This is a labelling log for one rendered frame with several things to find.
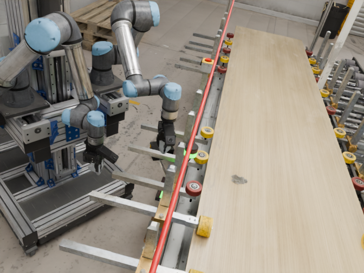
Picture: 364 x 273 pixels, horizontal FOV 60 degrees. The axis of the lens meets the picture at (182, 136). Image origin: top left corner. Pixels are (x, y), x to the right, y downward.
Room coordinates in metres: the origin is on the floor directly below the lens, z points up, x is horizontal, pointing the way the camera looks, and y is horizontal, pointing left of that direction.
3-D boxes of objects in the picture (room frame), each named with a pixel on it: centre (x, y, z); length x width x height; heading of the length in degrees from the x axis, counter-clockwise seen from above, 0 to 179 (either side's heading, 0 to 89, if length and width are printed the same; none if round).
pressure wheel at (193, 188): (1.12, -0.11, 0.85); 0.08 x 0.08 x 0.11
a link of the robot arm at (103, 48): (1.74, 0.55, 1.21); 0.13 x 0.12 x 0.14; 122
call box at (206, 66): (1.92, -0.07, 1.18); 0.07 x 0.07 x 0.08; 85
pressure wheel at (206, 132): (1.62, -0.15, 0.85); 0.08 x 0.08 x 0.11
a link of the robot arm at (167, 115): (1.22, 0.08, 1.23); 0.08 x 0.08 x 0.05
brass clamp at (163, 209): (0.89, 0.02, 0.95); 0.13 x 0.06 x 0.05; 175
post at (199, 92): (1.66, -0.05, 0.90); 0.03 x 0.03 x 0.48; 85
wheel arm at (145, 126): (1.63, 0.05, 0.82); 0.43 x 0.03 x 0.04; 85
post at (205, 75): (1.92, -0.07, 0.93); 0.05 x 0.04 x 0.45; 175
